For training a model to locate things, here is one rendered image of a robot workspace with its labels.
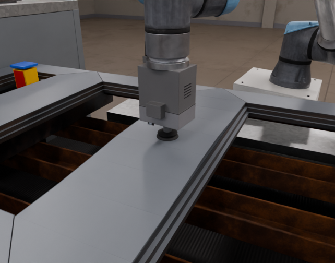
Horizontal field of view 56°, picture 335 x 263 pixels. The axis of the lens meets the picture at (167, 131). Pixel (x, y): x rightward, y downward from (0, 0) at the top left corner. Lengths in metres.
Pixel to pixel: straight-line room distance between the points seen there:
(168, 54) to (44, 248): 0.33
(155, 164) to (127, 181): 0.06
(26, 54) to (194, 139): 0.95
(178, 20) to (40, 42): 1.00
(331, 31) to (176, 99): 0.68
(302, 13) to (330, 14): 8.23
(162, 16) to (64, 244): 0.34
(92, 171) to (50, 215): 0.11
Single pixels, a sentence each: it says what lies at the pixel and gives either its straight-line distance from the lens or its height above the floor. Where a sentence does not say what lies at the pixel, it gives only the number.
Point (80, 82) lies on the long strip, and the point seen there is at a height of 0.85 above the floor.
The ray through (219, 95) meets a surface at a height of 0.85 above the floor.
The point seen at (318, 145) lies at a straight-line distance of 1.05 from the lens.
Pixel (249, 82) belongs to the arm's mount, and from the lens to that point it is 1.24.
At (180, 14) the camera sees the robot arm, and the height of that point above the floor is 1.08.
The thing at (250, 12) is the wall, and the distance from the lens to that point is 9.52.
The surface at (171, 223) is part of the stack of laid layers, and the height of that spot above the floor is 0.83.
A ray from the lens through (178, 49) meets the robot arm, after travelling 0.52.
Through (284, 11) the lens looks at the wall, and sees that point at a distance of 9.33.
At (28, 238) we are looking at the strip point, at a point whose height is 0.85.
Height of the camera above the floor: 1.12
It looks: 26 degrees down
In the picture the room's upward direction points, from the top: straight up
